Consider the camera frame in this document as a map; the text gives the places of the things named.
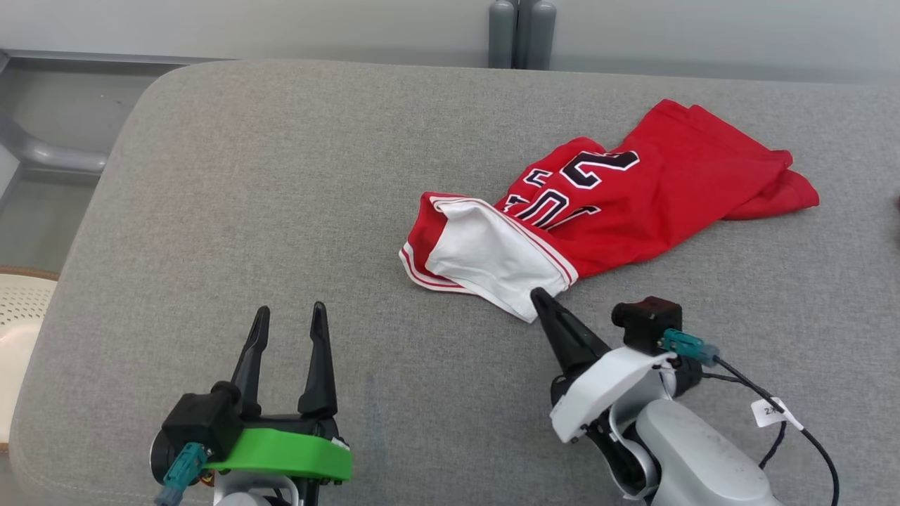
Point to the red jersey with black numbers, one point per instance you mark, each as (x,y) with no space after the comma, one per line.
(633,197)

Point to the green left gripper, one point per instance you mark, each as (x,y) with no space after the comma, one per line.
(288,453)

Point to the grey metal post with feet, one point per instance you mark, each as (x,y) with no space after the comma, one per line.
(522,31)

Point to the white perforated laundry basket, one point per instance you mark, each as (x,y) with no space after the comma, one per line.
(21,316)

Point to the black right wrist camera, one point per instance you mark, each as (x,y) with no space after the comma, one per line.
(650,323)

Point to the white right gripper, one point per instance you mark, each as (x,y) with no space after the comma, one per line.
(605,383)

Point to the grey metal pipe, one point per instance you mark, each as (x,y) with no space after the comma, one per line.
(56,154)

